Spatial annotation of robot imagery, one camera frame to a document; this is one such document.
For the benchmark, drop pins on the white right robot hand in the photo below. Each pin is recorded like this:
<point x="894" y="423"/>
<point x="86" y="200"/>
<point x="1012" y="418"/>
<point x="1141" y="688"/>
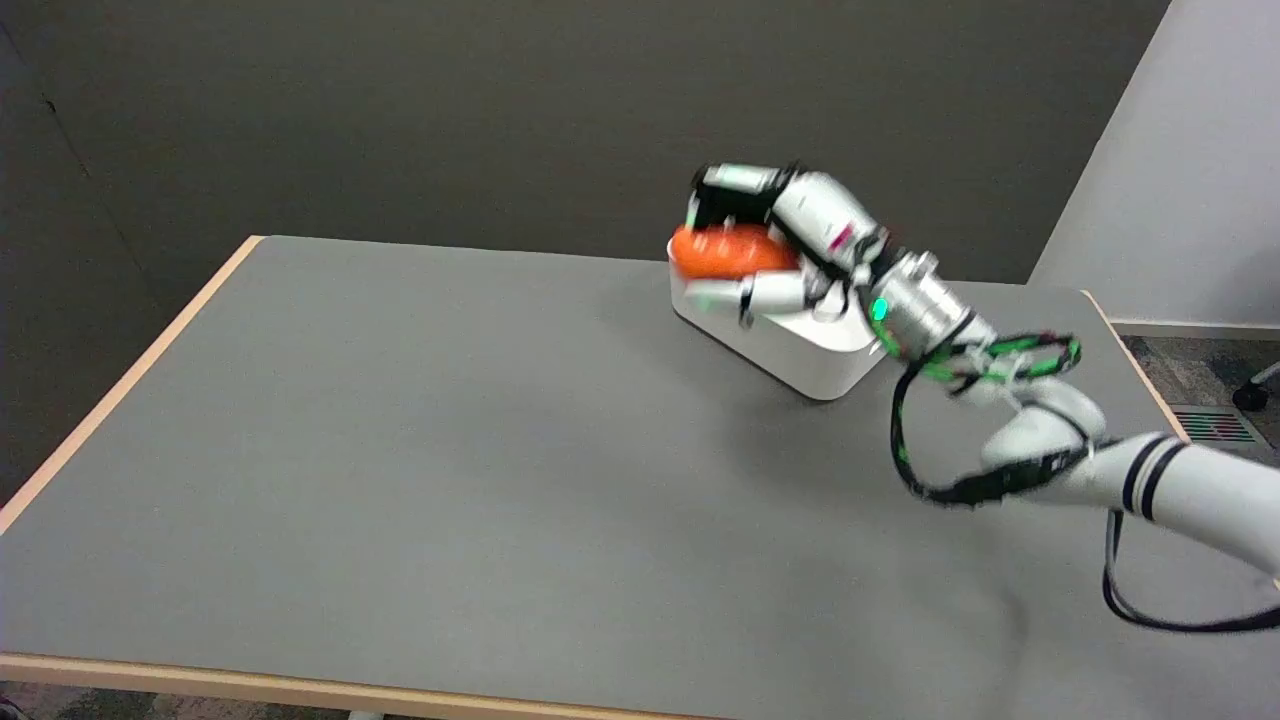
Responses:
<point x="826" y="224"/>

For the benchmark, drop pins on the orange mango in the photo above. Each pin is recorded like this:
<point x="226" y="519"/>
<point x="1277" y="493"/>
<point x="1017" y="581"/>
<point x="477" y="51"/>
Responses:
<point x="728" y="251"/>

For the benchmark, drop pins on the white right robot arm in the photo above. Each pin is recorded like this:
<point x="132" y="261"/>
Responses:
<point x="1100" y="450"/>

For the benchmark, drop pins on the white plastic box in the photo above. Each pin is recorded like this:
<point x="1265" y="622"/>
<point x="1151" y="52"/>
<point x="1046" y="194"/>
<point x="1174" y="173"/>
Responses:
<point x="800" y="345"/>

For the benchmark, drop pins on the floor vent grille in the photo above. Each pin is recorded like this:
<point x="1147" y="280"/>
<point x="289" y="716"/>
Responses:
<point x="1212" y="425"/>

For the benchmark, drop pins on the black chair caster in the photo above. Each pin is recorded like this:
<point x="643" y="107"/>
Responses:
<point x="1250" y="396"/>

